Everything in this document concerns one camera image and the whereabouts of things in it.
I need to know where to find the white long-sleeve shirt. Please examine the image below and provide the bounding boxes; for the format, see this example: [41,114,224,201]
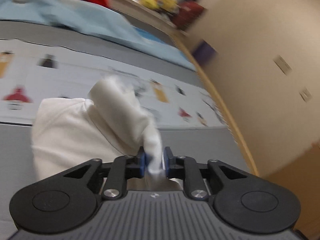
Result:
[31,75,181,191]

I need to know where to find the grey printed bed sheet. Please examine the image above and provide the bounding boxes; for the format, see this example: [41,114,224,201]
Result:
[0,19,252,238]

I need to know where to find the purple box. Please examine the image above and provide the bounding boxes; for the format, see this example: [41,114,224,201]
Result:
[192,40,217,66]

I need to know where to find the light blue quilt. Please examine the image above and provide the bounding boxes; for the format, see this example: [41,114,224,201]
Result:
[1,0,195,70]

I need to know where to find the dark red cushion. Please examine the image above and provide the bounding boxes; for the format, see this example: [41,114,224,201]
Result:
[171,0,206,30]

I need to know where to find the window sill ledge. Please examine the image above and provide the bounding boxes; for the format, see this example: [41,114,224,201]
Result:
[110,0,188,37]

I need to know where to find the yellow plush toys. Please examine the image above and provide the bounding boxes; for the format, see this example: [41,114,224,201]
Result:
[139,0,178,13]

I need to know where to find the wooden bed frame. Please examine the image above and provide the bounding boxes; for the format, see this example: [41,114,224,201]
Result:
[169,33,260,177]

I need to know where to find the wall socket plate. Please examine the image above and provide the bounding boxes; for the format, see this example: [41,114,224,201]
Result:
[273,55,292,75]
[299,87,312,102]

